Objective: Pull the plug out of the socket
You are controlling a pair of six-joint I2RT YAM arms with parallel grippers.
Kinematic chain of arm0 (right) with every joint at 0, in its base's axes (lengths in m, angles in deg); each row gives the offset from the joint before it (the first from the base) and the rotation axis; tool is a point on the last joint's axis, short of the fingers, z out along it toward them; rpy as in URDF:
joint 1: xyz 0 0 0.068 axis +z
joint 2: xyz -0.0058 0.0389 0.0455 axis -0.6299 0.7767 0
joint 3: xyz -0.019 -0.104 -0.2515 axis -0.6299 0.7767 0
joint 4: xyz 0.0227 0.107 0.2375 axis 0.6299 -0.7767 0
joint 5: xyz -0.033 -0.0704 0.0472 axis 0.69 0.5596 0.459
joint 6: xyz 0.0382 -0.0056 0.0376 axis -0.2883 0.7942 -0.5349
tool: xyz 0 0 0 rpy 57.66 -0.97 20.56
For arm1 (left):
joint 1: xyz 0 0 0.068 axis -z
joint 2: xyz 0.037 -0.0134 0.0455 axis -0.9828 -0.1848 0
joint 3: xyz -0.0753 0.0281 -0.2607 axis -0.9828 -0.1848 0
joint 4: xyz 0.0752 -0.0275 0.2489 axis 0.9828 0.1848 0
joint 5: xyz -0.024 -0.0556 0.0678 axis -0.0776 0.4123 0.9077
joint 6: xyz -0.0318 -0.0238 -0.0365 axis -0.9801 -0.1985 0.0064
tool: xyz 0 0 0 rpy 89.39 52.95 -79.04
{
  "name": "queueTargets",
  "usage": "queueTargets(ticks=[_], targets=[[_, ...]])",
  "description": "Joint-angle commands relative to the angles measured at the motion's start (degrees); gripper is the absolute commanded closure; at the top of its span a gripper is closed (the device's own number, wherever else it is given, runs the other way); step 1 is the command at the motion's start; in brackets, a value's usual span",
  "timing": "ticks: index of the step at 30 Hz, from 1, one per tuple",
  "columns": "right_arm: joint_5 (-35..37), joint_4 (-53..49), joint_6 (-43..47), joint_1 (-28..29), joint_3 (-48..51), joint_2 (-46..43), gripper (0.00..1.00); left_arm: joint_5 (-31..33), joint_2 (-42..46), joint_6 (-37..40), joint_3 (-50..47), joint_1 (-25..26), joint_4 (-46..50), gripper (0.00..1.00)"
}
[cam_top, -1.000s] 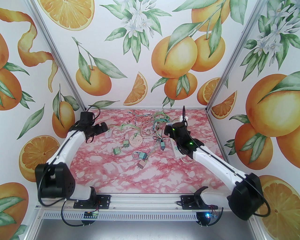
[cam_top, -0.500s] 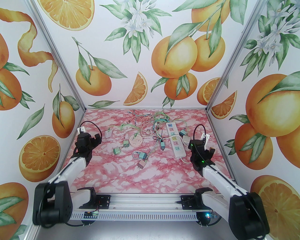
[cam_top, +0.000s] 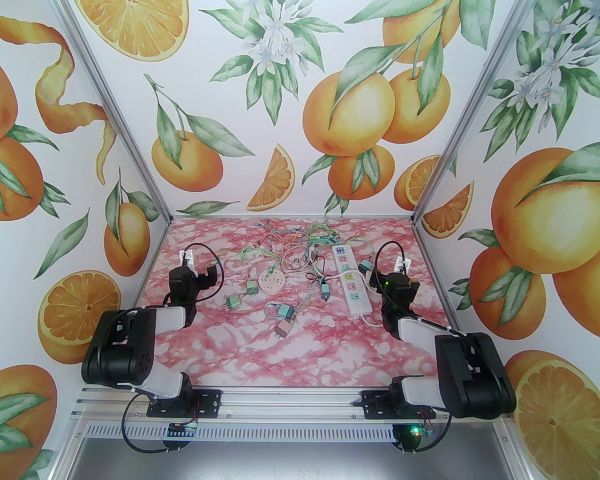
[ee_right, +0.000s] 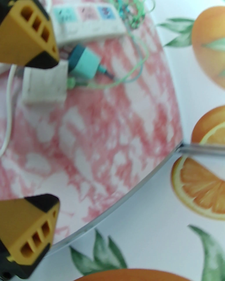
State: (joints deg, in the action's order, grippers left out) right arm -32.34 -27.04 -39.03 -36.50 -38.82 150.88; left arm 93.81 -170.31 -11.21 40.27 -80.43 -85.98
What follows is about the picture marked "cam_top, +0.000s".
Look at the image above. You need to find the white power strip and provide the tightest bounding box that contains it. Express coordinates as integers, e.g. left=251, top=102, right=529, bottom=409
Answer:
left=332, top=243, right=374, bottom=316

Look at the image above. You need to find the round white socket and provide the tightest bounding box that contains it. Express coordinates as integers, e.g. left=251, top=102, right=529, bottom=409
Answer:
left=259, top=272, right=285, bottom=295

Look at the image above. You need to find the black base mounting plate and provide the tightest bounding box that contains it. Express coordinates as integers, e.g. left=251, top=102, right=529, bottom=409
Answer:
left=147, top=389, right=222, bottom=418
left=362, top=390, right=437, bottom=420

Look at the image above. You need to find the perforated metal strip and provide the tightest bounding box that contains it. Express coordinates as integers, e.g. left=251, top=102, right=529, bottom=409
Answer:
left=82, top=423, right=399, bottom=440

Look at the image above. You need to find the steel sheet panel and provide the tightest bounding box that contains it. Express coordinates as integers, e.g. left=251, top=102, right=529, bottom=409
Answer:
left=56, top=436, right=535, bottom=480

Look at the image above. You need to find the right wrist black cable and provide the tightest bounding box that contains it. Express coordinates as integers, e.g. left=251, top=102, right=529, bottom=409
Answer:
left=375, top=241, right=406, bottom=277

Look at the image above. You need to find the green yellow thin cable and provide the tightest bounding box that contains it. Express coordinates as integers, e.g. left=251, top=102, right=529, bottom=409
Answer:
left=306, top=223, right=344, bottom=245

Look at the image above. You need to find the teal cable with connectors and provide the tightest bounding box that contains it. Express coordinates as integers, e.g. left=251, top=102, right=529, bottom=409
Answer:
left=255, top=220, right=303, bottom=236

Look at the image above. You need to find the pink thin cable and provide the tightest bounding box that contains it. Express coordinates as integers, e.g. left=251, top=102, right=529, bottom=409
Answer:
left=277, top=233, right=312, bottom=273

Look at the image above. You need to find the black base cable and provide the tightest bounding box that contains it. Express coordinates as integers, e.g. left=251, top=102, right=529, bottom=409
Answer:
left=398, top=408, right=454, bottom=454
left=121, top=390, right=197, bottom=454

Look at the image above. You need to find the aluminium profile rail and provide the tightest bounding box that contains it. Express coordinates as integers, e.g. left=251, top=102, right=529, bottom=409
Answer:
left=70, top=382, right=516, bottom=425

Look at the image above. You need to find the aluminium frame post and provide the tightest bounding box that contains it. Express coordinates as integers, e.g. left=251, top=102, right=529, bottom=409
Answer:
left=410, top=0, right=537, bottom=228
left=55, top=0, right=173, bottom=230

